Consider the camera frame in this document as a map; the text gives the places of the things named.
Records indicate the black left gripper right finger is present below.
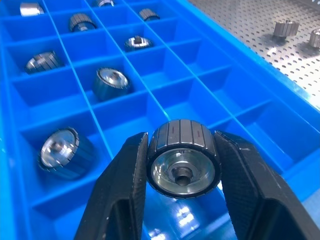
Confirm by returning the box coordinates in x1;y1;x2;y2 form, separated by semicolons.
213;130;320;240

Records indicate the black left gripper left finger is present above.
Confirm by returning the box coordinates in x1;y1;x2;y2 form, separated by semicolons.
74;131;149;240

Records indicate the blue compartment tray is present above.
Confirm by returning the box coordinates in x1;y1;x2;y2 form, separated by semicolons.
0;0;320;240

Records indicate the perforated metal tray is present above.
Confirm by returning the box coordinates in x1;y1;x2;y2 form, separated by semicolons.
186;0;320;112

